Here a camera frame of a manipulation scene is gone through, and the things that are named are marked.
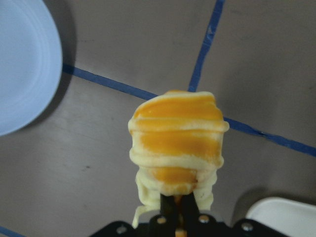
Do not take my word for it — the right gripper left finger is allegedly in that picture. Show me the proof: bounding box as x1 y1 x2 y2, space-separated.
160 194 178 220

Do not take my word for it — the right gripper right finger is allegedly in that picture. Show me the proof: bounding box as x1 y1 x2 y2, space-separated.
181 194 200 219

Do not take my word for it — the spiral bread roll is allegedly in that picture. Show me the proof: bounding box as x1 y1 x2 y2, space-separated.
128 90 230 227

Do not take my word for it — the blue plate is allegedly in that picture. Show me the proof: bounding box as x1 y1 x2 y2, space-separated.
0 0 63 136

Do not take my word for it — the cream rectangular tray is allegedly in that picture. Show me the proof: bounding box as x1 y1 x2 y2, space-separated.
246 197 316 237

